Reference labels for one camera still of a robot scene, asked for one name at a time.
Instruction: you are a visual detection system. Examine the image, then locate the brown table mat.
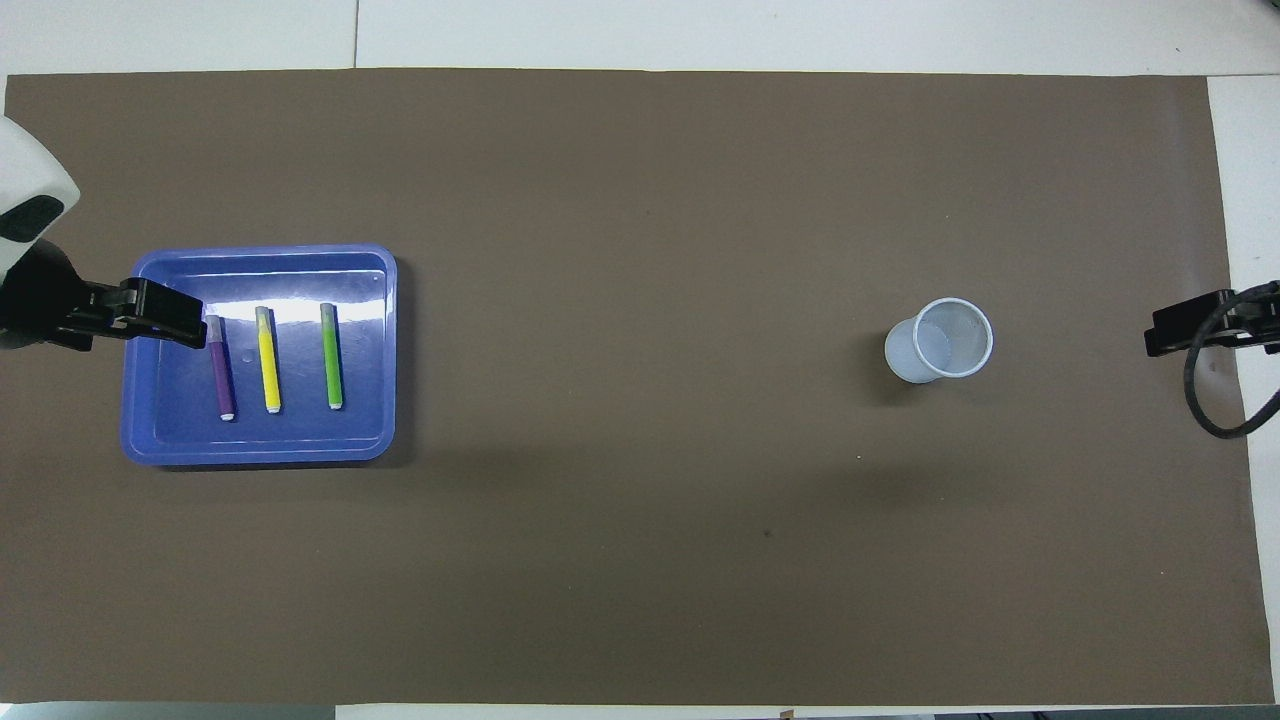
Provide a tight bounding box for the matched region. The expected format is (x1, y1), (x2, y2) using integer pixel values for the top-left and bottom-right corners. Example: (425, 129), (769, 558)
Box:
(5, 68), (1276, 706)

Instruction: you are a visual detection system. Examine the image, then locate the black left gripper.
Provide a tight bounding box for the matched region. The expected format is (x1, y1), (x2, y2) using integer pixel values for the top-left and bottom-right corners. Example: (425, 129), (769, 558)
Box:
(0, 238), (208, 353)

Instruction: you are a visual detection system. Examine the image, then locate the blue plastic tray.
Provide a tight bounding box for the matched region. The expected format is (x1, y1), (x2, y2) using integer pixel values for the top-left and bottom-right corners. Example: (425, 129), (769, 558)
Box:
(120, 244), (398, 468)

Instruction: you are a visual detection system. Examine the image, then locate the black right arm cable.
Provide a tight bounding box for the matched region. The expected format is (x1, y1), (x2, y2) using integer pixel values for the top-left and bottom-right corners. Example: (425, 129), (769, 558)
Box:
(1184, 284), (1280, 439)

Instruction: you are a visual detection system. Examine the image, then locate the yellow marker pen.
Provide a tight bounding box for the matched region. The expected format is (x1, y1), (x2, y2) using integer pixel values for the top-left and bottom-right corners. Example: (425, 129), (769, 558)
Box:
(255, 306), (283, 414)

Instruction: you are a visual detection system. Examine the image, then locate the purple marker pen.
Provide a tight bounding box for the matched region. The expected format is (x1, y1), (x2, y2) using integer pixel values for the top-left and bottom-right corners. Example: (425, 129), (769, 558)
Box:
(205, 315), (237, 422)

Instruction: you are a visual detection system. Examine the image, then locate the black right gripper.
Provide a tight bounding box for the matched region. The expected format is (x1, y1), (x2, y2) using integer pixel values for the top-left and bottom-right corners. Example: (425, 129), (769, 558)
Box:
(1145, 283), (1280, 358)

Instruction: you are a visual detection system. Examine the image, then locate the green marker pen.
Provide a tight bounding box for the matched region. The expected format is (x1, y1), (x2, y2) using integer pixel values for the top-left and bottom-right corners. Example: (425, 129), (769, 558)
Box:
(320, 302), (345, 410)

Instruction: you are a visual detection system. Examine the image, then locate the translucent plastic cup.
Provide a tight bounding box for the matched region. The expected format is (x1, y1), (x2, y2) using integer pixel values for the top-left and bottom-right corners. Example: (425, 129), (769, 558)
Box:
(884, 297), (995, 385)

